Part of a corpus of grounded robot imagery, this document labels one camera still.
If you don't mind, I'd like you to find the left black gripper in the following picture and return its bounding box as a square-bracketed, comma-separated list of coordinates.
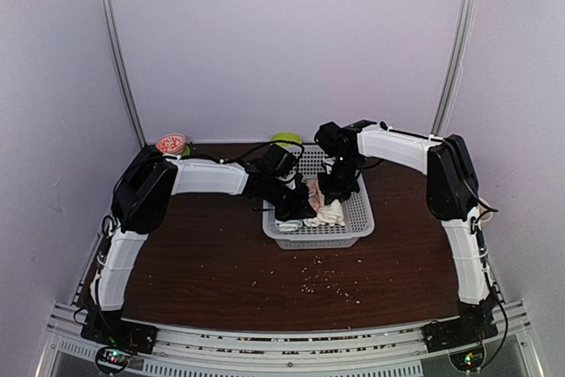
[263, 177, 315, 222]

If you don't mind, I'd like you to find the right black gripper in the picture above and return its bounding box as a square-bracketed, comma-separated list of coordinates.
[318, 155, 361, 204]

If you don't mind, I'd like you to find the white towel blue print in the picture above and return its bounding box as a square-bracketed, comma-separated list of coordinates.
[304, 200, 346, 227]

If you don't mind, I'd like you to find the white plastic perforated basket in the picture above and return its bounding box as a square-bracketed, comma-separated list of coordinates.
[261, 144, 376, 251]

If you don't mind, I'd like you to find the orange bunny pattern towel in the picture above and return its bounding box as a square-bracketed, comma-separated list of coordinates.
[306, 178, 325, 212]

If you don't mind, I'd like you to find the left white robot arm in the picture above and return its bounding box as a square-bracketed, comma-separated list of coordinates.
[87, 143, 316, 345]

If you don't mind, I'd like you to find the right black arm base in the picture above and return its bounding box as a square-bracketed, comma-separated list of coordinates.
[421, 303, 498, 353]

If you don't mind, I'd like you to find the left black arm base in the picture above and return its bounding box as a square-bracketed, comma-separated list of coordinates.
[80, 304, 158, 354]

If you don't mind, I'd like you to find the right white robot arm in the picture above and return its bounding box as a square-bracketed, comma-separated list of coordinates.
[314, 120, 490, 305]

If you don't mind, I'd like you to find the small green bowl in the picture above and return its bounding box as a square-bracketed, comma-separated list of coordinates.
[270, 132, 303, 144]

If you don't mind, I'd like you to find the green plate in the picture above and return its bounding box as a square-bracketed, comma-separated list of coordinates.
[179, 145, 191, 157]

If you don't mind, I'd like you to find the red patterned bowl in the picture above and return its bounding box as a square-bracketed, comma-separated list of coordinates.
[155, 133, 186, 155]

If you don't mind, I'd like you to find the beige paper cup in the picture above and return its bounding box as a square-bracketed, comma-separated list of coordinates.
[478, 209, 494, 228]

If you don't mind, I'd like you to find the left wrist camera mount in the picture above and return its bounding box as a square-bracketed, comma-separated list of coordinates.
[278, 170, 301, 189]

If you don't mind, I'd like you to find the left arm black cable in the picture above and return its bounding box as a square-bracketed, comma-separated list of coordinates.
[185, 139, 306, 175]

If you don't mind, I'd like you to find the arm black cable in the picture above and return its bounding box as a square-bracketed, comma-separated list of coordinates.
[185, 139, 306, 175]
[467, 182, 511, 351]

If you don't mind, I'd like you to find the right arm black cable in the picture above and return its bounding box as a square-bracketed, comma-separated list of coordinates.
[467, 182, 511, 351]

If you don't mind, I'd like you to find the front aluminium rail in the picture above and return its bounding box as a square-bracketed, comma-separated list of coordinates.
[32, 301, 550, 376]

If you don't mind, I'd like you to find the right aluminium frame post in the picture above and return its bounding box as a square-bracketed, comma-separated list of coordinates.
[432, 0, 477, 135]

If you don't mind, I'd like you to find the aluminium frame post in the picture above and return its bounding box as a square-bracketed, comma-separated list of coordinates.
[432, 0, 477, 135]
[101, 0, 147, 147]

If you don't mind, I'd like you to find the left aluminium frame post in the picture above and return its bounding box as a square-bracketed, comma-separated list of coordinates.
[101, 0, 147, 147]

